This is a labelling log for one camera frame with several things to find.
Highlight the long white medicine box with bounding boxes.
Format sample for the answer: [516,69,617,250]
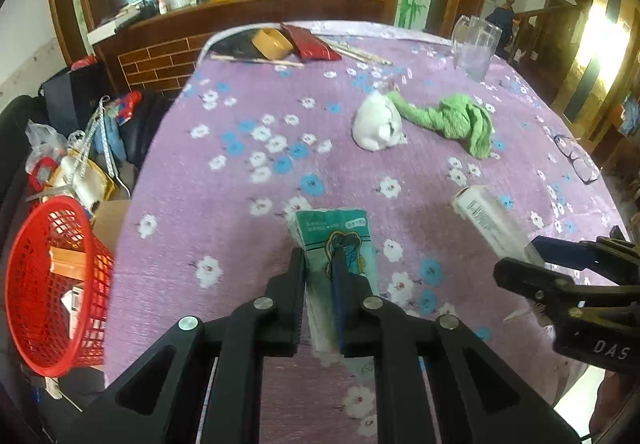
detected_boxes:
[452,185,544,267]

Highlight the orange medicine box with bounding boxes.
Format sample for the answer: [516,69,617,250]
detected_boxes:
[49,247,87,282]

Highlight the green tissue packet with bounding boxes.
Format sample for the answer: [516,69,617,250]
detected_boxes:
[286,207,381,355]

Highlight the white blue barcode box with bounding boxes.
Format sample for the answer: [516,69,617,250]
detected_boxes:
[60,284,84,339]

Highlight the right hand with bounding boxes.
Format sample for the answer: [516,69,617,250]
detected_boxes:
[589,372,636,436]

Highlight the black eyeglasses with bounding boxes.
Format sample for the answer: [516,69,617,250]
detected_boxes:
[553,134,600,185]

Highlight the black leather sofa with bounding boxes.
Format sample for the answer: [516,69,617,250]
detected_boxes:
[0,93,166,444]

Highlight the purple floral tablecloth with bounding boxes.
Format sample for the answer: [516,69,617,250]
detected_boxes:
[104,32,620,403]

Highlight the red plastic basket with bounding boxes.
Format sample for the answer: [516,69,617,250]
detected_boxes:
[4,196,114,377]

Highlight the green cloth rag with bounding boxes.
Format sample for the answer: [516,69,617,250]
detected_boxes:
[386,90,494,159]

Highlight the yellow tray with rolls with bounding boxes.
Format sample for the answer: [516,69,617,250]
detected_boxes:
[26,151,116,216]

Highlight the blue cloth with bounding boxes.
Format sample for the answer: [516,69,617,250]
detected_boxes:
[93,115,127,163]

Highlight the clear plastic bag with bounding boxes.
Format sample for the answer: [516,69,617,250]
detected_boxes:
[25,120,67,175]

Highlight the black shopping bag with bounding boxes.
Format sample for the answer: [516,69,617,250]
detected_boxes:
[38,62,113,135]

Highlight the red packet on table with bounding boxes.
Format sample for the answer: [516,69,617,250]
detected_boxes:
[281,24,342,62]

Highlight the wooden brick-pattern counter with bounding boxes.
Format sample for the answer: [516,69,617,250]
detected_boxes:
[48,0,398,94]

